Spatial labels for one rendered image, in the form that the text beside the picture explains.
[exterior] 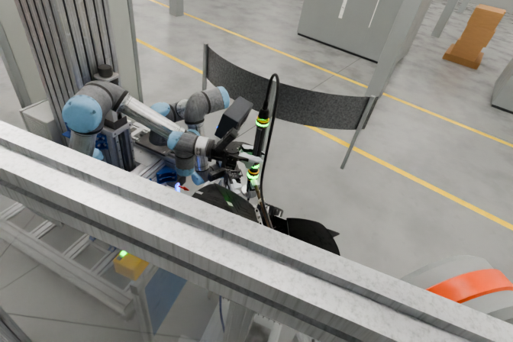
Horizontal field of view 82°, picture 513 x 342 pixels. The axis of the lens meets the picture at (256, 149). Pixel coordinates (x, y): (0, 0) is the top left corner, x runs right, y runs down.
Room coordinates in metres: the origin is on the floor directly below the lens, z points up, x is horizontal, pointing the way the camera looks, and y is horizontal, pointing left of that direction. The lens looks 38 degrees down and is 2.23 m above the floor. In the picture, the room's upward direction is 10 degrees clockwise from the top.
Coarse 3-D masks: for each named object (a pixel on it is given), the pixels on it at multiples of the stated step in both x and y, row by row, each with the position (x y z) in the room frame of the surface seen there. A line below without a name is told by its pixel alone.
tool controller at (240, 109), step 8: (240, 96) 1.76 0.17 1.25; (232, 104) 1.64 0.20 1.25; (240, 104) 1.67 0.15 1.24; (248, 104) 1.71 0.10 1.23; (224, 112) 1.52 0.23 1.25; (232, 112) 1.55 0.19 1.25; (240, 112) 1.59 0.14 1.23; (248, 112) 1.67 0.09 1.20; (224, 120) 1.50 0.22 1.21; (232, 120) 1.49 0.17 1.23; (240, 120) 1.53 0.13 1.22; (224, 128) 1.50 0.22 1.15; (216, 136) 1.52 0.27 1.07
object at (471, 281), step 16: (464, 256) 0.22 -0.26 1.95; (416, 272) 0.20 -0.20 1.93; (432, 272) 0.20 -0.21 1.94; (448, 272) 0.19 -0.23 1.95; (464, 272) 0.20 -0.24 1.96; (480, 272) 0.20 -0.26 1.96; (496, 272) 0.20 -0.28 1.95; (432, 288) 0.18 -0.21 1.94; (448, 288) 0.18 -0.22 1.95; (464, 288) 0.18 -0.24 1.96; (480, 288) 0.18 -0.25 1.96; (496, 288) 0.18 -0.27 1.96; (512, 288) 0.19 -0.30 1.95; (464, 304) 0.16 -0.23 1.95; (480, 304) 0.16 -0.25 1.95; (496, 304) 0.16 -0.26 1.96; (512, 304) 0.17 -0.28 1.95; (512, 320) 0.16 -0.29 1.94
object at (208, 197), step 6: (204, 186) 0.99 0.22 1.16; (210, 186) 1.00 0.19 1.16; (204, 192) 0.94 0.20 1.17; (210, 192) 0.94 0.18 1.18; (216, 192) 0.95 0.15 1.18; (204, 198) 0.89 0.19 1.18; (210, 198) 0.90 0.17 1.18; (216, 198) 0.90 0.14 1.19; (222, 198) 0.91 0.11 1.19; (210, 204) 0.87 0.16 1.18; (216, 204) 0.87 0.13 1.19; (222, 204) 0.88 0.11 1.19; (228, 210) 0.85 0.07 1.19
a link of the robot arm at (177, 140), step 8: (176, 136) 0.86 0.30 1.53; (184, 136) 0.87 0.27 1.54; (192, 136) 0.88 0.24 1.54; (168, 144) 0.85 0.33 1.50; (176, 144) 0.84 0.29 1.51; (184, 144) 0.84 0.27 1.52; (192, 144) 0.85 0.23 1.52; (176, 152) 0.85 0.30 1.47; (184, 152) 0.84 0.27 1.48; (192, 152) 0.84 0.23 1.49
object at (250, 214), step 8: (216, 184) 0.75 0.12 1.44; (224, 192) 0.73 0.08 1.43; (232, 192) 0.77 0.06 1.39; (232, 200) 0.71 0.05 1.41; (240, 200) 0.77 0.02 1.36; (232, 208) 0.66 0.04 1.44; (240, 208) 0.71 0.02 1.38; (248, 208) 0.76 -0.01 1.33; (240, 216) 0.66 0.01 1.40; (248, 216) 0.71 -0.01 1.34
